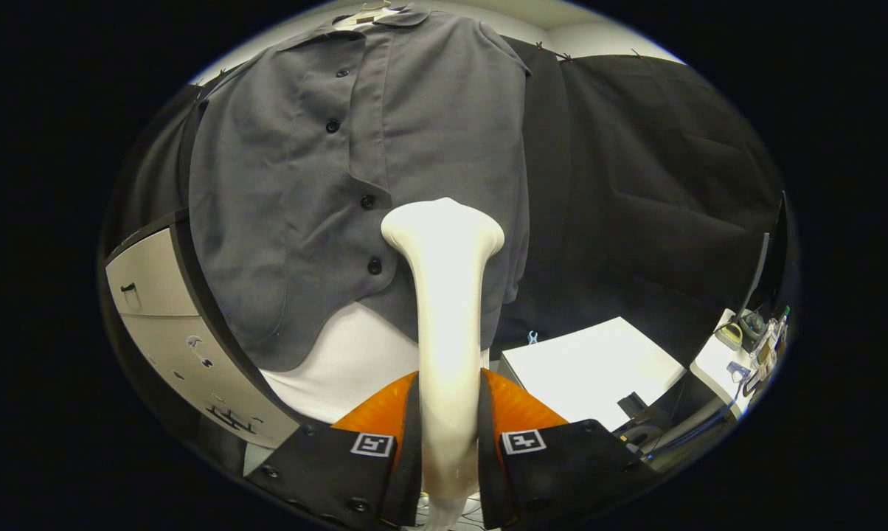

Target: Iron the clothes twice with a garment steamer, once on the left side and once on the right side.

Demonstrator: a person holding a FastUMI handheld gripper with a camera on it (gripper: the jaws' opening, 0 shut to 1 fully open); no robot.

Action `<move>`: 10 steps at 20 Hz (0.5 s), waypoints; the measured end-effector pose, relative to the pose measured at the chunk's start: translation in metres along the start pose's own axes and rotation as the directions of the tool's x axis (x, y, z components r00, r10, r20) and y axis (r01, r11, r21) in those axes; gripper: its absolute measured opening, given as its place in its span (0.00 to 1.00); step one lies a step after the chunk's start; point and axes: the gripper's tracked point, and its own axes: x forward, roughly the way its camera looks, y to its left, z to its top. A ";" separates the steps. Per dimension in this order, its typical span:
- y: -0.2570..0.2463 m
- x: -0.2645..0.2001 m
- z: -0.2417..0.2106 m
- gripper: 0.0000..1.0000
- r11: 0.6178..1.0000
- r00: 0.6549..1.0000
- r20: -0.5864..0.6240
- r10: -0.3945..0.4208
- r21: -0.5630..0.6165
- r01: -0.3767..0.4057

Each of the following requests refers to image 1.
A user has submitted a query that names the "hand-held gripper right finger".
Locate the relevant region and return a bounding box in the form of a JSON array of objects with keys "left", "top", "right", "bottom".
[{"left": 477, "top": 369, "right": 662, "bottom": 530}]

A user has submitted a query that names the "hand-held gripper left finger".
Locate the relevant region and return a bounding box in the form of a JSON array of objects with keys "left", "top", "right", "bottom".
[{"left": 243, "top": 370, "right": 423, "bottom": 530}]

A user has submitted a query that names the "cream garment steamer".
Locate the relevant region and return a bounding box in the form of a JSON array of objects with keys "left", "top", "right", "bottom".
[{"left": 380, "top": 197, "right": 505, "bottom": 531}]

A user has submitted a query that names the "grey button shirt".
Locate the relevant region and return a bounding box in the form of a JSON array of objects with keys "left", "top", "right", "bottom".
[{"left": 188, "top": 4, "right": 531, "bottom": 372}]

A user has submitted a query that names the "white ironing board form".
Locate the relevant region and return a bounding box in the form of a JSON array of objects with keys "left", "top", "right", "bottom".
[{"left": 260, "top": 301, "right": 489, "bottom": 425}]

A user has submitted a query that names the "white box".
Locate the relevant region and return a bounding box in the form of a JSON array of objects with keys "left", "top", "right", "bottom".
[{"left": 502, "top": 317, "right": 687, "bottom": 432}]

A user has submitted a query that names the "small black block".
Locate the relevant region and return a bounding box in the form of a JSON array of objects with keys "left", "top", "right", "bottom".
[{"left": 617, "top": 391, "right": 649, "bottom": 423}]

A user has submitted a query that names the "white side table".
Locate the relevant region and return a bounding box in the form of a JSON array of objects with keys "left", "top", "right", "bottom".
[{"left": 691, "top": 310, "right": 784, "bottom": 421}]

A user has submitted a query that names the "grey drawer cabinet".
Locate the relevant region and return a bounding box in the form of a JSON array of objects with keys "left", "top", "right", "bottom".
[{"left": 103, "top": 209, "right": 305, "bottom": 473}]

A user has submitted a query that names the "black backdrop cloth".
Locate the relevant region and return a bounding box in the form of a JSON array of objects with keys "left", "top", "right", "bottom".
[{"left": 108, "top": 35, "right": 791, "bottom": 369}]

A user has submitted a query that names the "row of black clips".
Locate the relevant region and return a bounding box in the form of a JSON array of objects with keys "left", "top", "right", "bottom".
[{"left": 534, "top": 41, "right": 640, "bottom": 63}]

